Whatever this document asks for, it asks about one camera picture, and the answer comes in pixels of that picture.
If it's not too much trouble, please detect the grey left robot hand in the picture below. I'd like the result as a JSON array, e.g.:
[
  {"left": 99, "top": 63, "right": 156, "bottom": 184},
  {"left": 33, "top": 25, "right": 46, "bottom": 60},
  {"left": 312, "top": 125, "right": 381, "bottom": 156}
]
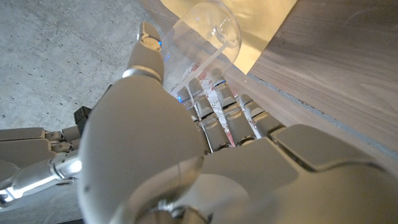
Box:
[{"left": 76, "top": 21, "right": 398, "bottom": 224}]

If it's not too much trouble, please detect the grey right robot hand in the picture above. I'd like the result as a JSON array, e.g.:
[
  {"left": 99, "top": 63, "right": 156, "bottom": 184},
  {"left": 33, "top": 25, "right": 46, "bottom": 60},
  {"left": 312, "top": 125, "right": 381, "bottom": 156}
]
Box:
[{"left": 0, "top": 125, "right": 83, "bottom": 210}]

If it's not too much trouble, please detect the clear plastic dispenser bottle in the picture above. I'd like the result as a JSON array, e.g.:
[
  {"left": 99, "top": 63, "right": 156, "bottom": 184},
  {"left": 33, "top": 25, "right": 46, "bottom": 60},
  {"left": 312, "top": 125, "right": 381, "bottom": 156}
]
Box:
[{"left": 160, "top": 0, "right": 243, "bottom": 94}]

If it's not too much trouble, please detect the yellow paper envelope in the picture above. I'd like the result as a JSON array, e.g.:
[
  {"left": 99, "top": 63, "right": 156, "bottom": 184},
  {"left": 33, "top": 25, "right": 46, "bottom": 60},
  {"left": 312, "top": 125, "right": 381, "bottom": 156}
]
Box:
[{"left": 160, "top": 0, "right": 299, "bottom": 75}]

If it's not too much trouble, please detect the floral rose backdrop cloth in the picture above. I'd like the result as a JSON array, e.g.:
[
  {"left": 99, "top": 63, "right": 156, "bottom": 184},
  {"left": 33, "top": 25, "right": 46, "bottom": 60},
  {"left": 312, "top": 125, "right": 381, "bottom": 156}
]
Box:
[{"left": 178, "top": 63, "right": 237, "bottom": 147}]

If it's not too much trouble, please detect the grey tape outline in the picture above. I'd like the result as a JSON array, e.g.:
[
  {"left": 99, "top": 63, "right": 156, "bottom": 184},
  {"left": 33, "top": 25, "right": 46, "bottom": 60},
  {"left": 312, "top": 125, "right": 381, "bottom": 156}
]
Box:
[{"left": 248, "top": 73, "right": 398, "bottom": 154}]

